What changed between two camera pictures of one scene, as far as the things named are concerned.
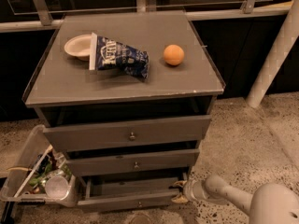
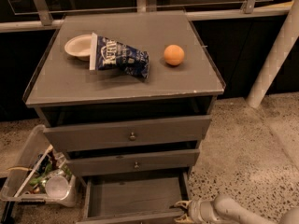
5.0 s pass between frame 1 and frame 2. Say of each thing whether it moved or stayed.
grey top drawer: stayed
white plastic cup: stayed
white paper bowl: stayed
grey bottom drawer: moved
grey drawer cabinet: stayed
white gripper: moved
